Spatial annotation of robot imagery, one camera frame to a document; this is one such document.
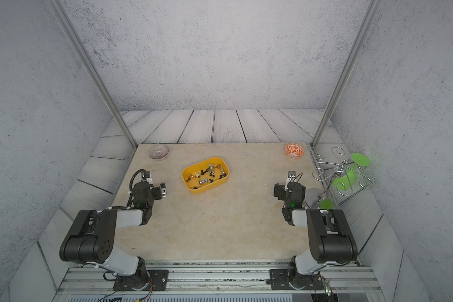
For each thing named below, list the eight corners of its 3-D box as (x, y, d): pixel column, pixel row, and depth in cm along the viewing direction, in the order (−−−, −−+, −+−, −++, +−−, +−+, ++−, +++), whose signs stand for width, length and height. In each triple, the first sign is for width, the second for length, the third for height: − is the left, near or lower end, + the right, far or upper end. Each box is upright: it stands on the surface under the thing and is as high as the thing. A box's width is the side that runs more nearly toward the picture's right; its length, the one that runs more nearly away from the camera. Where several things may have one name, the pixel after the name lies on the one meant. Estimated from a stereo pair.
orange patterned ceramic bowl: (286, 158, 114) (287, 155, 112) (283, 147, 120) (284, 143, 118) (304, 158, 114) (305, 155, 112) (300, 147, 120) (301, 143, 118)
